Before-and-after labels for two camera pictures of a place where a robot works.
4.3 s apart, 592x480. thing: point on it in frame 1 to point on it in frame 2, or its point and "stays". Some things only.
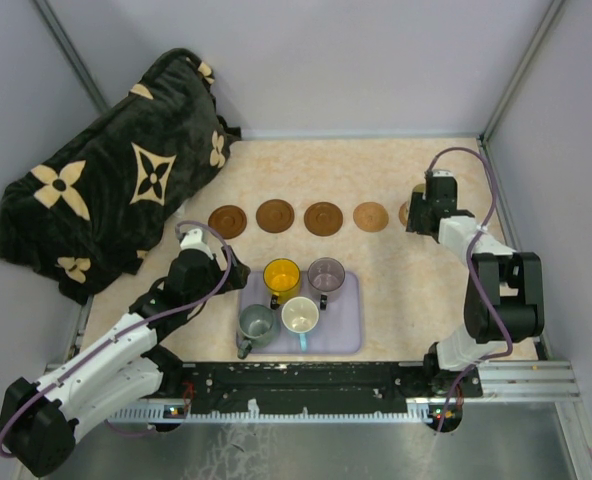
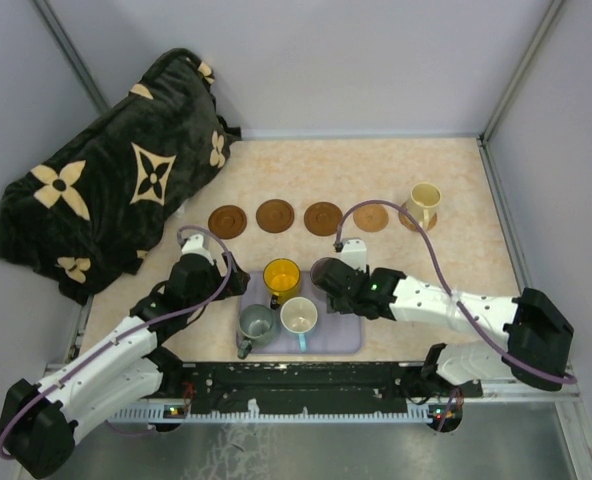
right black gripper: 413,224 to 335,305
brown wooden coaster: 275,215 stays
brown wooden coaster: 323,219 stays
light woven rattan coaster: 370,216 stays
